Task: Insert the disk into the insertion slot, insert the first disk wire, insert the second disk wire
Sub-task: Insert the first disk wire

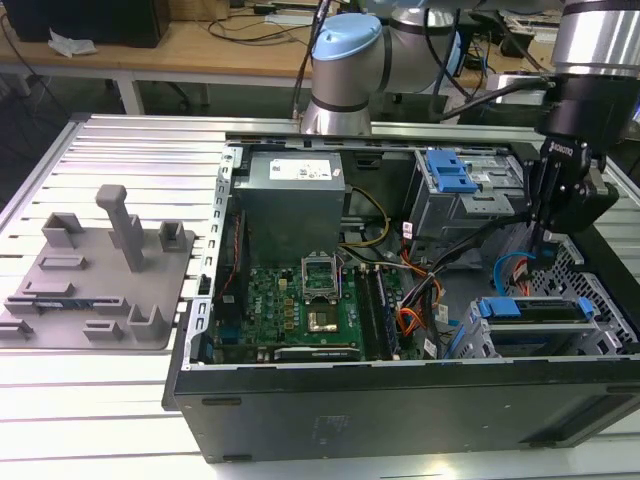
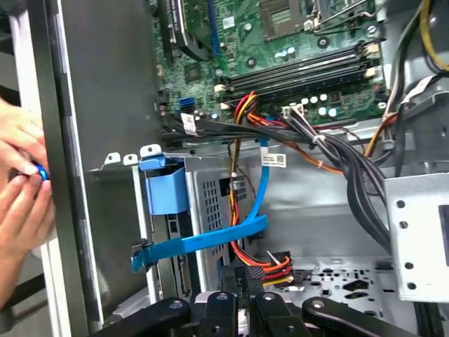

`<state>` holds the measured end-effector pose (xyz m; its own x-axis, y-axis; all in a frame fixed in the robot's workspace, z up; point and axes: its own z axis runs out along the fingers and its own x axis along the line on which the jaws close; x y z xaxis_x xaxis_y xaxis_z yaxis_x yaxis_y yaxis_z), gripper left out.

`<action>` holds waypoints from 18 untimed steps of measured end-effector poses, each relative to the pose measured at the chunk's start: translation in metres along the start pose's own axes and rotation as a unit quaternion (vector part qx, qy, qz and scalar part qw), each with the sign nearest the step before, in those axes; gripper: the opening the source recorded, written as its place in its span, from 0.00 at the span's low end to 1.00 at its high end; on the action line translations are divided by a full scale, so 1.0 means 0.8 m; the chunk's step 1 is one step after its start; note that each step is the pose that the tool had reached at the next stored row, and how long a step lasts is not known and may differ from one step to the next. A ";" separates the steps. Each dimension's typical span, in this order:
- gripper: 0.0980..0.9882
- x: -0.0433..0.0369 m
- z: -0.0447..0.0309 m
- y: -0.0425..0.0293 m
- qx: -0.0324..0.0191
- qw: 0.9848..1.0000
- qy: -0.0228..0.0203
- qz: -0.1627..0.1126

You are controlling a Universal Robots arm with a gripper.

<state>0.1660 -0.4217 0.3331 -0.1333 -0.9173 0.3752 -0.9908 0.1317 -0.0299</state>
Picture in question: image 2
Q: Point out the person's bare hand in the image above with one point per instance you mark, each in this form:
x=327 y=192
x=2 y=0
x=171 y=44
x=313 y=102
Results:
x=21 y=137
x=24 y=217

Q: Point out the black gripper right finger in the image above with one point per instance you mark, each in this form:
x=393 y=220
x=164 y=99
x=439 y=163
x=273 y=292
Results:
x=268 y=316

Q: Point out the black graphics card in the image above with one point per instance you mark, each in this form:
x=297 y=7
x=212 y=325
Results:
x=189 y=38

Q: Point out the motherboard expansion slot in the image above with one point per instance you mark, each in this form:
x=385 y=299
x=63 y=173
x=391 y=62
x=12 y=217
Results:
x=164 y=31

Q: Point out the green motherboard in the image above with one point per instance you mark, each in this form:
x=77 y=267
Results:
x=252 y=45

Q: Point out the thin metal locking lever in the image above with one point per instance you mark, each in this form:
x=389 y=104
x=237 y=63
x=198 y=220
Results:
x=343 y=23

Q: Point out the black open PC case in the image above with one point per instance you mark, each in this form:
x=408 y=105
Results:
x=105 y=87

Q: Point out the black RAM slot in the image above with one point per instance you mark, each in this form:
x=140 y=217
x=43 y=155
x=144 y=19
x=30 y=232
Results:
x=298 y=78
x=298 y=70
x=298 y=62
x=298 y=86

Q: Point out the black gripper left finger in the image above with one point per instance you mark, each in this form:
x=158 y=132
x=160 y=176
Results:
x=221 y=316

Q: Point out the silver metal drive cage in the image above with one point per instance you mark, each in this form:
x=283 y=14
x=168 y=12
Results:
x=417 y=228

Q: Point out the CPU socket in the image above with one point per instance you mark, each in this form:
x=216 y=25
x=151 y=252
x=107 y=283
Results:
x=336 y=7

